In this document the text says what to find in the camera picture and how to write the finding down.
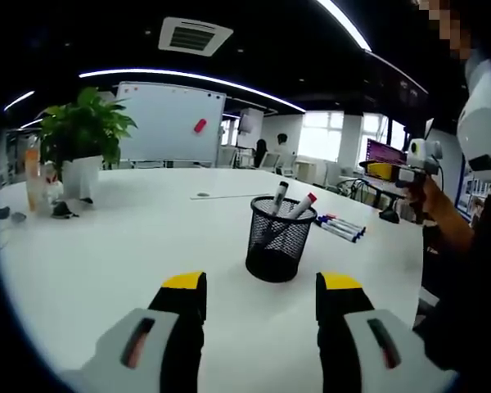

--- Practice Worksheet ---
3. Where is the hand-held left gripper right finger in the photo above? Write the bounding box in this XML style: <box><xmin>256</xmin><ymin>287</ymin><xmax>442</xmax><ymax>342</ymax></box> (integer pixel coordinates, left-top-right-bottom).
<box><xmin>315</xmin><ymin>270</ymin><xmax>462</xmax><ymax>393</ymax></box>

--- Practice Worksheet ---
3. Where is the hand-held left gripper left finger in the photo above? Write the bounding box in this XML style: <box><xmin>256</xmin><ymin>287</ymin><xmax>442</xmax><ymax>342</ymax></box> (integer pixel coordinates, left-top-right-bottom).
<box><xmin>59</xmin><ymin>269</ymin><xmax>209</xmax><ymax>393</ymax></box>

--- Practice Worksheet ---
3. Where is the black mesh pen holder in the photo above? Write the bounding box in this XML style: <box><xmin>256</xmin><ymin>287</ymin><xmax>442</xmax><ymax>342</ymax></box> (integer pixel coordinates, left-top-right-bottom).
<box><xmin>245</xmin><ymin>195</ymin><xmax>318</xmax><ymax>284</ymax></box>

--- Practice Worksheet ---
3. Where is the white whiteboard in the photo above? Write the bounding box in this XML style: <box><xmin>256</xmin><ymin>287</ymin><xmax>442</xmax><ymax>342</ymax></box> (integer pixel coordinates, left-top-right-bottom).
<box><xmin>115</xmin><ymin>80</ymin><xmax>227</xmax><ymax>165</ymax></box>

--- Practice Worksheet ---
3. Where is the person's right hand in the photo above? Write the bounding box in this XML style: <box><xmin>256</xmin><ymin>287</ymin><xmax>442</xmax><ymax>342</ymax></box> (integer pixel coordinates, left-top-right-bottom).
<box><xmin>404</xmin><ymin>175</ymin><xmax>439</xmax><ymax>225</ymax></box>

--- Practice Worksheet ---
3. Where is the purple screen monitor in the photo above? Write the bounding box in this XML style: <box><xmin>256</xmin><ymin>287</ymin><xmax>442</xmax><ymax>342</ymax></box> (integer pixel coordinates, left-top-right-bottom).
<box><xmin>365</xmin><ymin>138</ymin><xmax>408</xmax><ymax>165</ymax></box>

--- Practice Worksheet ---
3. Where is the black stand base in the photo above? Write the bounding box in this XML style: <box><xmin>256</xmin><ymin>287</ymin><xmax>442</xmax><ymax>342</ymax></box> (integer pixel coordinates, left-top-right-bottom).
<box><xmin>377</xmin><ymin>206</ymin><xmax>401</xmax><ymax>225</ymax></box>

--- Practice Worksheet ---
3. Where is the white chest-worn device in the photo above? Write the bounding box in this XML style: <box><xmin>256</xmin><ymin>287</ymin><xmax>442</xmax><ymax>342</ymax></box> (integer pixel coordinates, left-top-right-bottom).
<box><xmin>456</xmin><ymin>59</ymin><xmax>491</xmax><ymax>184</ymax></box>

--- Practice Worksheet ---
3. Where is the bright window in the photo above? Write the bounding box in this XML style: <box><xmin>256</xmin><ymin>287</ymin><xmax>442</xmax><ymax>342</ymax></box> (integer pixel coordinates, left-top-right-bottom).
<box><xmin>298</xmin><ymin>112</ymin><xmax>345</xmax><ymax>163</ymax></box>

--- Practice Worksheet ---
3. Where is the ceiling light strip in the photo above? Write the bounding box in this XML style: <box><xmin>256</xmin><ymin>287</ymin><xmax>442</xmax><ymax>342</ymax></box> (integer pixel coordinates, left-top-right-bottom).
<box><xmin>3</xmin><ymin>89</ymin><xmax>36</xmax><ymax>112</ymax></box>
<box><xmin>78</xmin><ymin>68</ymin><xmax>307</xmax><ymax>114</ymax></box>
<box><xmin>315</xmin><ymin>0</ymin><xmax>372</xmax><ymax>53</ymax></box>

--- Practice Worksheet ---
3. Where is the small clear container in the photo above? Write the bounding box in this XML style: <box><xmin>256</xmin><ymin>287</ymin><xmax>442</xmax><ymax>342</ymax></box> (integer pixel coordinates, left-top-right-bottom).
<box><xmin>40</xmin><ymin>171</ymin><xmax>65</xmax><ymax>215</ymax></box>

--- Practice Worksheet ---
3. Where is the orange and white bottle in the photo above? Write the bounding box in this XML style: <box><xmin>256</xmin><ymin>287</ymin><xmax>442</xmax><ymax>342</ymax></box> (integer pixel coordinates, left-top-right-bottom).
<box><xmin>24</xmin><ymin>147</ymin><xmax>43</xmax><ymax>213</ymax></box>

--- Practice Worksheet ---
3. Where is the ceiling air conditioner vent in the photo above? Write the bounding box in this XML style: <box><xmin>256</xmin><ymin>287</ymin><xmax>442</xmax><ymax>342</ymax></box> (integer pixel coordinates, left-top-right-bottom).
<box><xmin>158</xmin><ymin>16</ymin><xmax>234</xmax><ymax>57</ymax></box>

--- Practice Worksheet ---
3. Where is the potted green plant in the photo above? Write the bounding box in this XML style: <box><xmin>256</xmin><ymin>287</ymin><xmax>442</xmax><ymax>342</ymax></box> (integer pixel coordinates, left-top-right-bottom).
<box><xmin>36</xmin><ymin>86</ymin><xmax>138</xmax><ymax>201</ymax></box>

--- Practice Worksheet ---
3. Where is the wall poster with pictures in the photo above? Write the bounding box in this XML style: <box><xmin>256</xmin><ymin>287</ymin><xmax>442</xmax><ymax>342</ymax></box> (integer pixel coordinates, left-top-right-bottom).
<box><xmin>459</xmin><ymin>171</ymin><xmax>491</xmax><ymax>210</ymax></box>

